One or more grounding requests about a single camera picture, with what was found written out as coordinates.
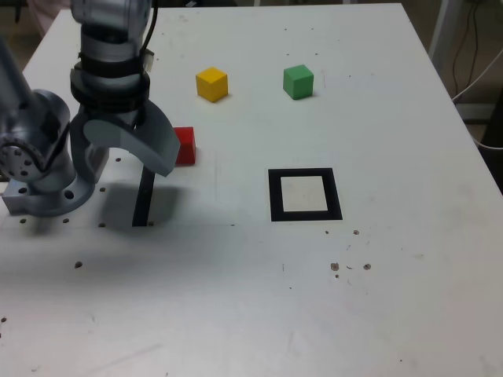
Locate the red cube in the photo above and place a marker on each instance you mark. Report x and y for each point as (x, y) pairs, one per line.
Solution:
(186, 145)

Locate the grey horizontal bar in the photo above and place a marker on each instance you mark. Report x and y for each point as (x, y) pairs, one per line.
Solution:
(479, 112)

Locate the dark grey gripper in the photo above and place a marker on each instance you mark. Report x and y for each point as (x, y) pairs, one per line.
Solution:
(125, 118)

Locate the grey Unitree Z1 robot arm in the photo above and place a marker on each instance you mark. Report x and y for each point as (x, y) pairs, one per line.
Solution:
(39, 118)

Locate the white frame post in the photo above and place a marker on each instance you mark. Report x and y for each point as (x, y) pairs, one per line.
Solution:
(438, 35)

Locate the yellow cube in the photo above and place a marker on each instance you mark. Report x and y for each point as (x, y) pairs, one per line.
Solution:
(212, 84)

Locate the black tape square outline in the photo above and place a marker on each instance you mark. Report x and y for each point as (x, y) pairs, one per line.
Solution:
(275, 196)

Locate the black tape strip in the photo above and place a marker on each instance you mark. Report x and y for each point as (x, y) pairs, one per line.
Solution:
(142, 204)

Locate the green cube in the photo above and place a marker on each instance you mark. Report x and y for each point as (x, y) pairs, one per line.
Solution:
(298, 82)

